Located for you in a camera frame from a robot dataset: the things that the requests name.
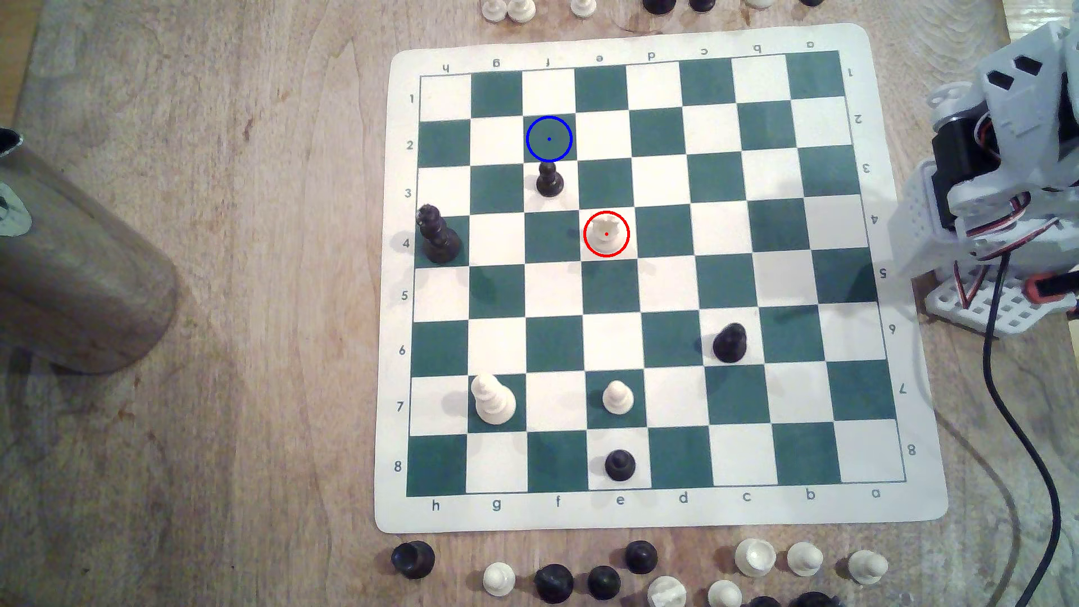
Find green and white chess mat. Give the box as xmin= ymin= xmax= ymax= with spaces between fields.
xmin=373 ymin=22 xmax=949 ymax=534

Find black chess rook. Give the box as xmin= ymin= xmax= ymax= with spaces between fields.
xmin=391 ymin=540 xmax=437 ymax=580

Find orange and black clamp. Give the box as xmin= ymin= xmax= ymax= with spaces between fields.
xmin=1022 ymin=271 xmax=1079 ymax=320

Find red white black wires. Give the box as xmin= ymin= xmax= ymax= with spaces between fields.
xmin=951 ymin=253 xmax=1013 ymax=309

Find black cable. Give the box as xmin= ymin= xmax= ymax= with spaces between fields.
xmin=983 ymin=251 xmax=1063 ymax=607

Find white perforated base plate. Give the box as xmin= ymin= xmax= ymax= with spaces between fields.
xmin=923 ymin=268 xmax=1079 ymax=340

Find round wooden post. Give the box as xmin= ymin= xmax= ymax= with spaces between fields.
xmin=0 ymin=126 xmax=180 ymax=376

